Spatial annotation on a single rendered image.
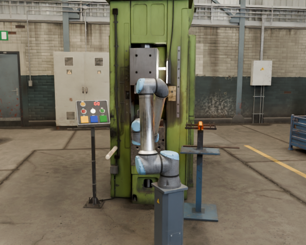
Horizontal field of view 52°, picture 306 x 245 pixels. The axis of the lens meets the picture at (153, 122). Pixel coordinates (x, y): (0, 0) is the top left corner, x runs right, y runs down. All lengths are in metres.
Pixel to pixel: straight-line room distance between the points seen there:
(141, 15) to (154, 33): 0.25
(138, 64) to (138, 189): 1.42
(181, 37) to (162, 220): 2.02
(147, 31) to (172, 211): 2.02
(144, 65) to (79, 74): 5.44
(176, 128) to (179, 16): 1.25
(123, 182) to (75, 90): 5.30
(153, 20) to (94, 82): 5.31
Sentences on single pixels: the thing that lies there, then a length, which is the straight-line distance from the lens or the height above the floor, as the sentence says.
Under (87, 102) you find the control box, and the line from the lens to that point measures 3.48.
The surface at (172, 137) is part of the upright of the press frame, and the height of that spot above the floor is 0.76.
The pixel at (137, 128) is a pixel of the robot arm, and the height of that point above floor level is 1.02.
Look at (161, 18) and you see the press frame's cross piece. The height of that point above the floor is 2.10.
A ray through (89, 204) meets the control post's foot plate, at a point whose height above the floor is 0.01.
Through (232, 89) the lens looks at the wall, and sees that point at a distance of 10.13.
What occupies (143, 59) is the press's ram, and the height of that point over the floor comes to 1.64.
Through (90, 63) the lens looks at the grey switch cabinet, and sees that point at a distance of 8.78.
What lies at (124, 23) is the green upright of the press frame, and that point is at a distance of 3.70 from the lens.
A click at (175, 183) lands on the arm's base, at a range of 2.49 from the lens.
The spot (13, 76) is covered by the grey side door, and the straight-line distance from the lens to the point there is 9.82.
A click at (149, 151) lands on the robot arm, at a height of 0.90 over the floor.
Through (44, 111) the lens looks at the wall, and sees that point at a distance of 9.66.
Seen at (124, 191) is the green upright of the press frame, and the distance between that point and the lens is 3.90.
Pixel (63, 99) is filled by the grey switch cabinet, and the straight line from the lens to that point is 8.89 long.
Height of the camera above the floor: 1.46
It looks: 8 degrees down
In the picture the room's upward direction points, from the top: straight up
